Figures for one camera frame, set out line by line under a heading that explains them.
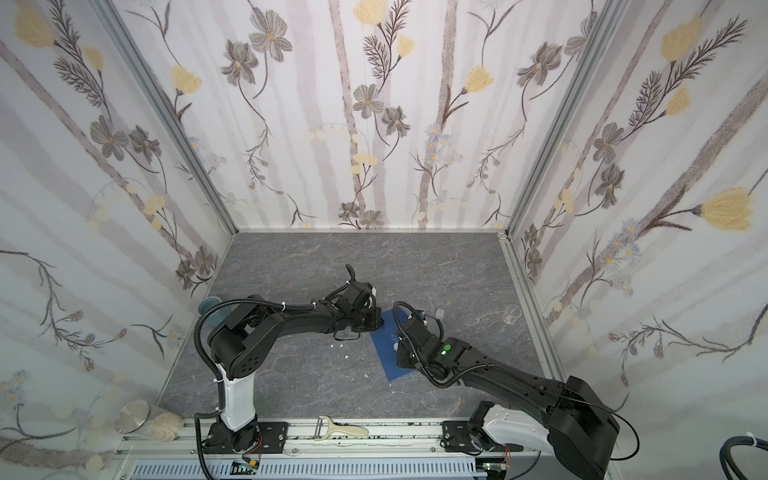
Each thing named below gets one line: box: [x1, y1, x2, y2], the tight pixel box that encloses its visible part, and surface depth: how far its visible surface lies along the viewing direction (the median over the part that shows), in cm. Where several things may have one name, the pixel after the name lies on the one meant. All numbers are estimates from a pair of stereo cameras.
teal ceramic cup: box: [198, 296, 223, 319], surface depth 95 cm
